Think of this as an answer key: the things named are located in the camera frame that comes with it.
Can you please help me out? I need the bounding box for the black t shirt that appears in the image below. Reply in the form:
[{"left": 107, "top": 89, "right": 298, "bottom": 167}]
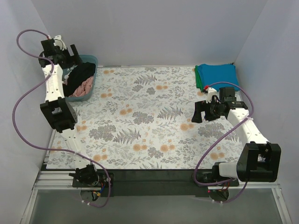
[{"left": 63, "top": 62, "right": 96, "bottom": 97}]

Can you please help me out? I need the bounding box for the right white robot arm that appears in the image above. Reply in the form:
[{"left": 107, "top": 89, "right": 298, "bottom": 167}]
[{"left": 192, "top": 83, "right": 281, "bottom": 186}]

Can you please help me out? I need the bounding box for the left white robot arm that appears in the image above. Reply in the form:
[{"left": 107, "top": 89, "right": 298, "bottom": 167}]
[{"left": 39, "top": 35, "right": 100, "bottom": 187}]

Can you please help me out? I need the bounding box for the teal plastic laundry bin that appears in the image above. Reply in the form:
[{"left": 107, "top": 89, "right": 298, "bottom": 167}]
[{"left": 63, "top": 55, "right": 98, "bottom": 102}]

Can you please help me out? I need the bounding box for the white t shirt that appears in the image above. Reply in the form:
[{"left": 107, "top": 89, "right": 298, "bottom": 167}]
[{"left": 62, "top": 69, "right": 72, "bottom": 85}]

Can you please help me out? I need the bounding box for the pink t shirt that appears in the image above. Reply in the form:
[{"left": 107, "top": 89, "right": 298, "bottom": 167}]
[{"left": 71, "top": 76, "right": 94, "bottom": 97}]

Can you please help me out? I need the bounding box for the folded blue t shirt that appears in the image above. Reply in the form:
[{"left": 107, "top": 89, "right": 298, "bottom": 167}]
[{"left": 201, "top": 64, "right": 239, "bottom": 88}]

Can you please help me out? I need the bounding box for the floral patterned table mat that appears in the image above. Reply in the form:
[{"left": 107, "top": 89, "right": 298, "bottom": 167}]
[{"left": 46, "top": 66, "right": 245, "bottom": 170}]

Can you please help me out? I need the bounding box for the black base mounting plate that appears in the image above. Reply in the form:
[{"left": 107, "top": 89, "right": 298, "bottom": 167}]
[{"left": 69, "top": 169, "right": 228, "bottom": 197}]

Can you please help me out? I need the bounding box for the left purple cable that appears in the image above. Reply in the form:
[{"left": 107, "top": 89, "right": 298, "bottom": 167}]
[{"left": 11, "top": 29, "right": 112, "bottom": 208}]

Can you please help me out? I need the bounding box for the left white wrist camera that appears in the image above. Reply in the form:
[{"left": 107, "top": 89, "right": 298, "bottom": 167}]
[{"left": 48, "top": 35, "right": 67, "bottom": 51}]

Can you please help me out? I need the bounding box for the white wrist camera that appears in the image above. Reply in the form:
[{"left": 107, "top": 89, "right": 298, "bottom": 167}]
[
  {"left": 48, "top": 35, "right": 67, "bottom": 51},
  {"left": 204, "top": 86, "right": 217, "bottom": 103}
]

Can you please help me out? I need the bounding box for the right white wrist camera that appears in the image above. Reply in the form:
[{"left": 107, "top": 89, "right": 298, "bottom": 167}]
[{"left": 204, "top": 86, "right": 217, "bottom": 103}]

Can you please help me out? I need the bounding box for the aluminium frame rail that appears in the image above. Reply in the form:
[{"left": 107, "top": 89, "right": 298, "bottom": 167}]
[{"left": 32, "top": 172, "right": 78, "bottom": 190}]

